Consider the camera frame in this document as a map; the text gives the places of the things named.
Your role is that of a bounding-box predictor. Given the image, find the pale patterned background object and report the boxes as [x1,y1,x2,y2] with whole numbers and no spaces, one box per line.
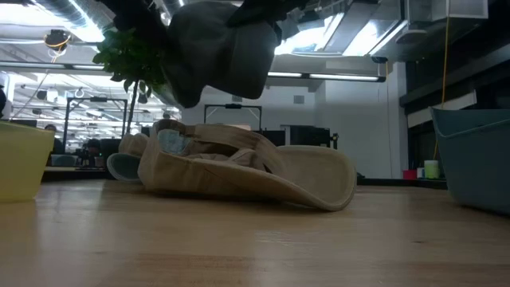
[157,128,193,155]

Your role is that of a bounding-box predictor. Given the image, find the black round ceiling sensor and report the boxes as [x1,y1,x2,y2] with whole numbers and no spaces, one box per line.
[44,29,72,52]

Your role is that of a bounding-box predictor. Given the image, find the black background rig frame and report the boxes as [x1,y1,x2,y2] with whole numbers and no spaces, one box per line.
[203,103,263,128]
[63,96,129,140]

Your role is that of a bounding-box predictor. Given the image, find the beige baseball cap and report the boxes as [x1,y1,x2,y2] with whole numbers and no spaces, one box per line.
[137,118,358,212]
[118,132,151,160]

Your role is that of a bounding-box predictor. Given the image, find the yellow plastic bin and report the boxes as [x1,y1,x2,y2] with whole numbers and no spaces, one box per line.
[0,120,56,204]

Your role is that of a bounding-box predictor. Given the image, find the green plant in black pot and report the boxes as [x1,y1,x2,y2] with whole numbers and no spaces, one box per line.
[92,28,171,171]

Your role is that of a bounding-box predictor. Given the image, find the long ceiling light strip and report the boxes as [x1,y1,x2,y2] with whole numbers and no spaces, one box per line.
[267,71,386,84]
[0,61,107,72]

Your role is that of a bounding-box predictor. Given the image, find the pale green cup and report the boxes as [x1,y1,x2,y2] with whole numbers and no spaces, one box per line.
[423,159,441,179]

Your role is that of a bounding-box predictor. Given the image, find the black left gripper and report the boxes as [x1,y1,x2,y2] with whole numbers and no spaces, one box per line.
[97,0,168,45]

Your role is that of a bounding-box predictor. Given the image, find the person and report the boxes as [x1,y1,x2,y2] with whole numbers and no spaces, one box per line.
[81,137,103,167]
[41,124,65,155]

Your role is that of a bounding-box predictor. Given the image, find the grey background box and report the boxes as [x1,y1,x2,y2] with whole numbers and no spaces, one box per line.
[50,154,80,167]

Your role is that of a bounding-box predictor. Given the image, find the black background cabinet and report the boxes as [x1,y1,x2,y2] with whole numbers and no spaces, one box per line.
[254,124,339,149]

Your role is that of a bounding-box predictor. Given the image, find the teal plastic bin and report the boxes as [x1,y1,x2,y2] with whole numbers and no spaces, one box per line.
[430,106,510,216]

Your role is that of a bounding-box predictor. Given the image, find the yellow cable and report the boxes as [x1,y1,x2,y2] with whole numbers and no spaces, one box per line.
[432,0,451,160]

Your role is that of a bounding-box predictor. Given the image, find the grey baseball cap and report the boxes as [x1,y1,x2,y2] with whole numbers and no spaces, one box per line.
[163,0,281,109]

